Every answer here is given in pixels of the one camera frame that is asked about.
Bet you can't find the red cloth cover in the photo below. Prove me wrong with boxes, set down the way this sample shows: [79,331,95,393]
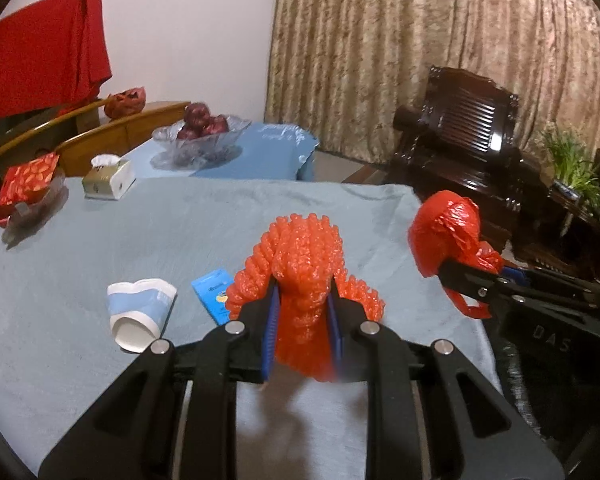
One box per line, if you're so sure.
[0,0,111,119]

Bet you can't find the orange foam net pad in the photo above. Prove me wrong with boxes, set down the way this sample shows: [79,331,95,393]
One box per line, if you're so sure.
[225,214,385,382]

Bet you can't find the white blue paper cup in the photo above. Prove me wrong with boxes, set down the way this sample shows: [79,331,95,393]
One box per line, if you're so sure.
[107,278,178,353]

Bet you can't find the blue small card packet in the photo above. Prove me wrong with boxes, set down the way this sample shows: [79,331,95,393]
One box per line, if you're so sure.
[192,269,234,325]

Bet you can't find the dark wooden side table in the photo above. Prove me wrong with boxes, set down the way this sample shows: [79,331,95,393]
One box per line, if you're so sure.
[512,181,600,281]

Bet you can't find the red plastic bag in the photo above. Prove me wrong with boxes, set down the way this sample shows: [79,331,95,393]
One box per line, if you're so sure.
[407,190,506,321]

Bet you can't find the glass tray under gift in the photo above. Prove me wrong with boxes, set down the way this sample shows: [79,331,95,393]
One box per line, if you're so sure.
[2,174,69,247]

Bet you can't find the white tissue box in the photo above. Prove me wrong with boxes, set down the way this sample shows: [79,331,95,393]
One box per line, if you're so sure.
[82,154,136,200]

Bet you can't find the beige patterned curtain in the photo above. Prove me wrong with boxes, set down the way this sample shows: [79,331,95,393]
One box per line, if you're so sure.
[265,0,600,162]

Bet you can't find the glass fruit bowl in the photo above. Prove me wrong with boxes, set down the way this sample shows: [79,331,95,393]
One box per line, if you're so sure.
[150,116,251,171]

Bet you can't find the green potted plant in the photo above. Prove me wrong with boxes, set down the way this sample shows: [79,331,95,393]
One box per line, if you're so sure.
[542,122,600,214]

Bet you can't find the dark wooden armchair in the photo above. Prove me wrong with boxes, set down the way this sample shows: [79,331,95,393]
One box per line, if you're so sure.
[385,66,542,245]

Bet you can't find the blue grey tablecloth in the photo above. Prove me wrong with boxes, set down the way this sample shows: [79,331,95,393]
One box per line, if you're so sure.
[0,178,496,472]

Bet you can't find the dark red apples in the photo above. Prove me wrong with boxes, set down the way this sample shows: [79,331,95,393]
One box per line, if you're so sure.
[176,102,230,140]

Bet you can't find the black trash bin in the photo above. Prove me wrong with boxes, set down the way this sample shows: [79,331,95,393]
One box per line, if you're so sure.
[483,310,600,479]

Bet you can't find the light blue small tablecloth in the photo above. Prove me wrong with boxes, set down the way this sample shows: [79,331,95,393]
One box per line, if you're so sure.
[123,122,318,181]

